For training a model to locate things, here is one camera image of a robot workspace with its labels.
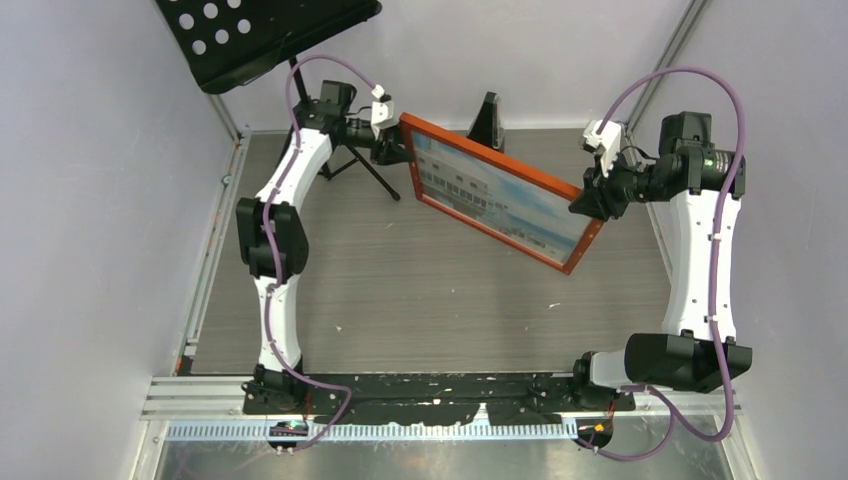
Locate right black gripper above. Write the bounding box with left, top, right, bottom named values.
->
left=569, top=149, right=665, bottom=222

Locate orange wooden picture frame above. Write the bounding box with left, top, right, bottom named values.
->
left=398, top=111, right=606, bottom=276

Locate building and sky photo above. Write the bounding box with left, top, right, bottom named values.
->
left=410, top=129, right=598, bottom=266

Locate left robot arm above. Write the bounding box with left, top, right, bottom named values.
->
left=236, top=80, right=409, bottom=414

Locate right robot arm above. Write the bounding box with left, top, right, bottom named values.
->
left=569, top=112, right=753, bottom=411

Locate black metronome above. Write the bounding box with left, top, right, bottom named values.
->
left=466, top=91, right=505, bottom=153

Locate black music stand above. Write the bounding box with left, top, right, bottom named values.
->
left=156, top=1, right=382, bottom=168

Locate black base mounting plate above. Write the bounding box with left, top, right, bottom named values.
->
left=241, top=369, right=635, bottom=426

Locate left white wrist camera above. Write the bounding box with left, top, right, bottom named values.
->
left=370, top=84, right=398, bottom=140

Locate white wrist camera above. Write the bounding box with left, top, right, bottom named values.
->
left=580, top=120, right=624, bottom=178
left=370, top=84, right=398, bottom=140

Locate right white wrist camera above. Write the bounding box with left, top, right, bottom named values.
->
left=580, top=120, right=624, bottom=178

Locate white slotted cable duct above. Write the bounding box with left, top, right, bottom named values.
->
left=164, top=419, right=578, bottom=442

